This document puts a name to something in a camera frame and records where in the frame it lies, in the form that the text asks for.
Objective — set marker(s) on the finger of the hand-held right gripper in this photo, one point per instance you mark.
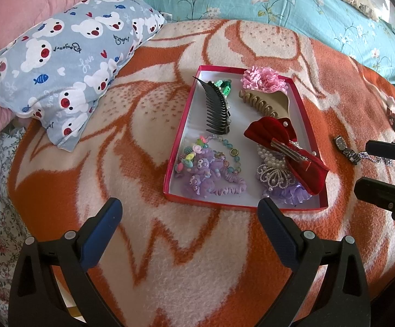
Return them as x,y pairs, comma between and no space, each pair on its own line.
381,190
385,149

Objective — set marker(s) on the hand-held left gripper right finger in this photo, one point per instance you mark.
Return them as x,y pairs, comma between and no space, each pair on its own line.
276,231

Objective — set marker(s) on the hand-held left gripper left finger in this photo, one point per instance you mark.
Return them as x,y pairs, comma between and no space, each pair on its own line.
102,231

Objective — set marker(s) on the gold hair claw clip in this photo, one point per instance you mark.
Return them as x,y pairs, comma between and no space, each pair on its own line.
262,105

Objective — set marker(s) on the red cardboard box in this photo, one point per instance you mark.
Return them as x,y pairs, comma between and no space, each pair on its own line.
194,126

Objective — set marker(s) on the black hair comb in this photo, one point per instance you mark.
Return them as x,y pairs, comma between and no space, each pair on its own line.
214,109

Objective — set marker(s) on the silver wrist watch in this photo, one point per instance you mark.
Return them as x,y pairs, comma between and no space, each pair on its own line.
340,142

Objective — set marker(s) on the purple flower rhinestone hair clip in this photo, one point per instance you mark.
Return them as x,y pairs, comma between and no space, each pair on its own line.
272,177

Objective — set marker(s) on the purple cartoon scrunchie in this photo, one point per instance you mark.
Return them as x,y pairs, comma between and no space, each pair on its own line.
224,187

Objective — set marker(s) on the orange and cream blanket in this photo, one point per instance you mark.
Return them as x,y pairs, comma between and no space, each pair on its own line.
184,262

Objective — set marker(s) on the red velvet bow hair clip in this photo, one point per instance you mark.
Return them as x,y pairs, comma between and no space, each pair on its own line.
265,131

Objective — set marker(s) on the blue bear print pillow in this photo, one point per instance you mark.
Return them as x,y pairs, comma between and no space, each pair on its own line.
64,58

